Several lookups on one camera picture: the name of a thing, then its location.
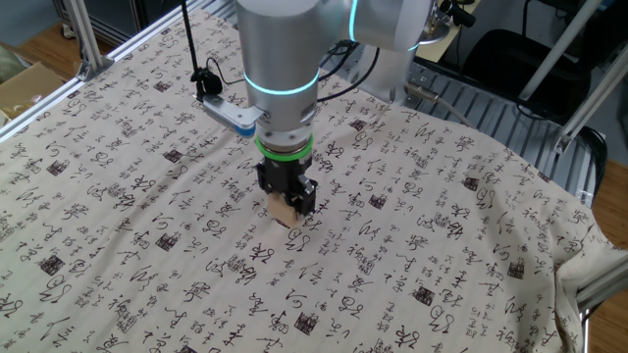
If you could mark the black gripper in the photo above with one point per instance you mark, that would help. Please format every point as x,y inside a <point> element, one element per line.
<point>284,174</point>

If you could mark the small wooden cube block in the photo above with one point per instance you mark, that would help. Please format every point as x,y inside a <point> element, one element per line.
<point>283,213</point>

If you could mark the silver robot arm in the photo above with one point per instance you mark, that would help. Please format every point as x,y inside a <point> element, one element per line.
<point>279,44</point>

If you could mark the calligraphy print cloth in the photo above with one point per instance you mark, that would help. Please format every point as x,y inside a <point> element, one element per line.
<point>343,245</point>

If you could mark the beige desk board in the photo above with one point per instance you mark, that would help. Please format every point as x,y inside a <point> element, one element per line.
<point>451,49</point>

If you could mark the dark grey cabinet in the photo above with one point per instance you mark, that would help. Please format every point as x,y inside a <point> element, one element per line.
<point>113,15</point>

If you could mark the black webcam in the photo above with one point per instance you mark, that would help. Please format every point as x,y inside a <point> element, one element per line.
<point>458,15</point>

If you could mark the black office chair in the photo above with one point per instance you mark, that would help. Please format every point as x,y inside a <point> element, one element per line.
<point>510,68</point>

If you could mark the cardboard box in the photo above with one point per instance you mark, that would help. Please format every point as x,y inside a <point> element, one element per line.
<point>29,85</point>

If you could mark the green cloth bundle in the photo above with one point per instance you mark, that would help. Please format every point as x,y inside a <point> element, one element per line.
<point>10,64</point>

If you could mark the aluminium frame post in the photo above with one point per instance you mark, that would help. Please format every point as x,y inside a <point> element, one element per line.
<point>591,103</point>
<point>81,34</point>
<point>561,49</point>

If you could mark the aluminium table edge rail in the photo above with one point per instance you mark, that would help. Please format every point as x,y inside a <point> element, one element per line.
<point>39,109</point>
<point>603,289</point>

